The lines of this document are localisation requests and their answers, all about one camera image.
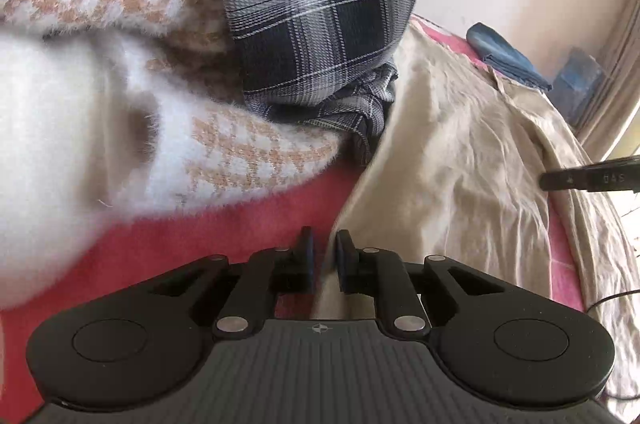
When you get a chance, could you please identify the folded blue jeans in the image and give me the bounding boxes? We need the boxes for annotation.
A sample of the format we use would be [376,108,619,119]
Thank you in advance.
[466,22,553,92]

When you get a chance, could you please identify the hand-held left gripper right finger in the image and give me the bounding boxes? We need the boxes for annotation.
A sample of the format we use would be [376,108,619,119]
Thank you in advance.
[334,230,506,339]

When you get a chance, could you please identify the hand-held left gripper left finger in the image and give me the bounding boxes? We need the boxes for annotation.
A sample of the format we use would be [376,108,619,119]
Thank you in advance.
[150,226,317,339]

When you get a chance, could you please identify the black cable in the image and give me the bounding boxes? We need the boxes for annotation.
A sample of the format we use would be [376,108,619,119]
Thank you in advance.
[586,288,640,312]

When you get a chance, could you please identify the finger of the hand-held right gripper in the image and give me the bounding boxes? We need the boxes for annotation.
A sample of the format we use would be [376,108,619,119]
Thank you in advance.
[540,166,593,193]

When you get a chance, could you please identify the fluffy beige houndstooth sweater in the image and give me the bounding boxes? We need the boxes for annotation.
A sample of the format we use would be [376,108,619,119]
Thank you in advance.
[0,0,346,310]

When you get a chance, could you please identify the pink floral blanket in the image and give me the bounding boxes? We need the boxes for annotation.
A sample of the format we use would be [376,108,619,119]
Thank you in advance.
[0,14,591,424]

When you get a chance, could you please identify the blue box by wall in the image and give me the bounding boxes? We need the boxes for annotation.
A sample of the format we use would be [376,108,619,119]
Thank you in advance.
[552,46,606,126]

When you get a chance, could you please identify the grey-brown curtain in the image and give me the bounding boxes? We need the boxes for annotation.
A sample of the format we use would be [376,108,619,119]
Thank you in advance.
[575,0,640,155]

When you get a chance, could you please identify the beige pants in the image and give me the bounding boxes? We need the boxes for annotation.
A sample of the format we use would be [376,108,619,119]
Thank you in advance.
[310,24,640,385]

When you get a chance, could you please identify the black white plaid shirt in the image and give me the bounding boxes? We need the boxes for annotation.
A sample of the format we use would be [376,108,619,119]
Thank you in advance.
[197,0,421,165]

